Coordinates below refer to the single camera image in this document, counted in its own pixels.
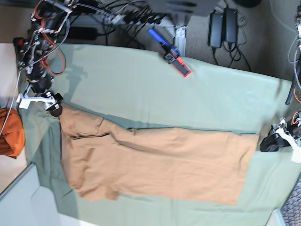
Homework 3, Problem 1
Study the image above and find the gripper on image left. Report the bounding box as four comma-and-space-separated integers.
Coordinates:
41, 92, 63, 117

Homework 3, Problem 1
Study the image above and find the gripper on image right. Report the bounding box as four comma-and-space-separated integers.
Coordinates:
260, 117, 297, 152

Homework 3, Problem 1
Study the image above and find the tan orange T-shirt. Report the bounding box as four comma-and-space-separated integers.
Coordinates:
59, 104, 259, 205

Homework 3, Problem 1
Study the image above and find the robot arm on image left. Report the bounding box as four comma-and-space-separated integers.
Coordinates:
13, 0, 75, 117

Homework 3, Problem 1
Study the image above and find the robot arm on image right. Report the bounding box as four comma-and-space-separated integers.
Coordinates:
260, 43, 301, 152

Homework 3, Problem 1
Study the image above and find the folded dark orange garment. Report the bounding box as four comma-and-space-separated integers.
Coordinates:
0, 108, 25, 158

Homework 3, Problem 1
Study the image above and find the dark patterned mat corner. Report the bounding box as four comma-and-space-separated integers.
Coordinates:
281, 175, 301, 226

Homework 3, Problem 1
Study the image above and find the light green table cloth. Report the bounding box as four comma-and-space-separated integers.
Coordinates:
19, 44, 301, 226

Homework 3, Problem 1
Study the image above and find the black power brick left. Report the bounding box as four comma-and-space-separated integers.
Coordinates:
67, 27, 98, 40

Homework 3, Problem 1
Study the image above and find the grey plastic bin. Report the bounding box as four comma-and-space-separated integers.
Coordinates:
0, 164, 61, 226

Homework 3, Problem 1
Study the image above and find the black power strip with plugs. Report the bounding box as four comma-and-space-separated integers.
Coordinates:
104, 12, 167, 25

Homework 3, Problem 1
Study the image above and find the blue orange bar clamp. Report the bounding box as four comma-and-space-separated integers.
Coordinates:
147, 27, 192, 78

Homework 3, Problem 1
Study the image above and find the black power adapter pair left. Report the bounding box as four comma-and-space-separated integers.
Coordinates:
208, 12, 223, 48

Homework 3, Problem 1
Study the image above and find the black power adapter pair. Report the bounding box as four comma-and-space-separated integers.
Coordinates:
208, 12, 223, 48
224, 8, 238, 43

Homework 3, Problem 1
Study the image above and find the black power adapter pair right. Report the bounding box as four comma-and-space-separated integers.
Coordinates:
224, 8, 238, 43

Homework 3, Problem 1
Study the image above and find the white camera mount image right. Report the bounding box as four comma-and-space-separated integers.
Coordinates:
276, 118, 301, 163

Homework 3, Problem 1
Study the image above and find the white camera mount image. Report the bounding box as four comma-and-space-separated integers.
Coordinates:
16, 84, 46, 109
276, 118, 301, 163

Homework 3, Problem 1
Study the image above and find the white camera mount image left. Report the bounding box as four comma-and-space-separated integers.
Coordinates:
16, 84, 46, 109

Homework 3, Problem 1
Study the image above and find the white cable on left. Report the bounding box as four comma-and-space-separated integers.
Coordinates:
0, 70, 24, 137

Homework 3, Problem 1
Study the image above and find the aluminium frame post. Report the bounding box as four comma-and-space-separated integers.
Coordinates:
174, 25, 187, 57

